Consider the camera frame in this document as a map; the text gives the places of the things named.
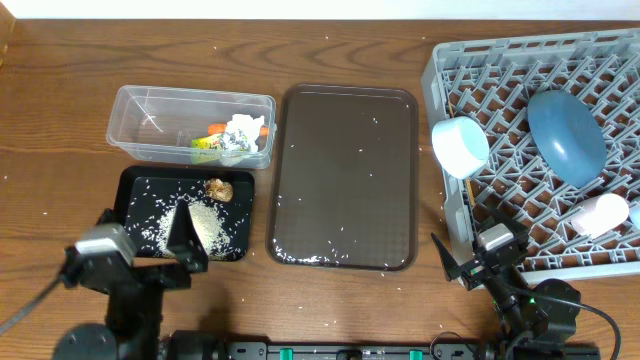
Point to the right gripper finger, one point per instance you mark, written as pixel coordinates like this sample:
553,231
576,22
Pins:
497,217
449,264

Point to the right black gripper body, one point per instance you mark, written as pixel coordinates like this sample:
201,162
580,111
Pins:
474,272

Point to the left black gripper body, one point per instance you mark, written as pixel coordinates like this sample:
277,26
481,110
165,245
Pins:
167,278

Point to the pile of white rice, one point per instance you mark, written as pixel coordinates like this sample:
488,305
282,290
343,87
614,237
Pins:
222,228

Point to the brown food scrap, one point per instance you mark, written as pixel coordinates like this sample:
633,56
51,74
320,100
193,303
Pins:
218,190

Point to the pink and white cup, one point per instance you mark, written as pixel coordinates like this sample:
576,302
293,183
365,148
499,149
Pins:
600,214

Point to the light blue rice bowl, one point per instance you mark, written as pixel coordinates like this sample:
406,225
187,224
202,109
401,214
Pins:
460,145

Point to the dark blue plate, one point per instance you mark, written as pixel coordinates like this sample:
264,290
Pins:
567,136

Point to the orange carrot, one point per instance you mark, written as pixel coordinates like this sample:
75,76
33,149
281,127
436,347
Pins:
220,128

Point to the blue and white cup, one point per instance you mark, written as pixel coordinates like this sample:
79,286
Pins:
634,214

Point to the white napkin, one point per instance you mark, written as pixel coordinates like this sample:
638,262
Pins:
249,126

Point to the wooden chopstick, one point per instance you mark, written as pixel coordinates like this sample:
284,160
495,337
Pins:
467,181

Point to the green foil snack wrapper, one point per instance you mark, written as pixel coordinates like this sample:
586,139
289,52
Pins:
210,145

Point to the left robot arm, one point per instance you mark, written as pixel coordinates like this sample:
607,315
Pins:
131,329

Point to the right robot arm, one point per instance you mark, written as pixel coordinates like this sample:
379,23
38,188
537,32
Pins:
535,322

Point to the grey dishwasher rack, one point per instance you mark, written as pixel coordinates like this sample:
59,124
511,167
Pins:
491,81

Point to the black plastic bin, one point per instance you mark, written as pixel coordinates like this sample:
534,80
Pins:
129,175

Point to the clear plastic bin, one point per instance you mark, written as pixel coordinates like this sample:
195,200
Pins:
159,123

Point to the dark brown serving tray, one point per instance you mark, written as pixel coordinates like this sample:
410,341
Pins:
345,189

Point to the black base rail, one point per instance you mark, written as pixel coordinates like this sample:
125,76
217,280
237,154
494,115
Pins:
440,349

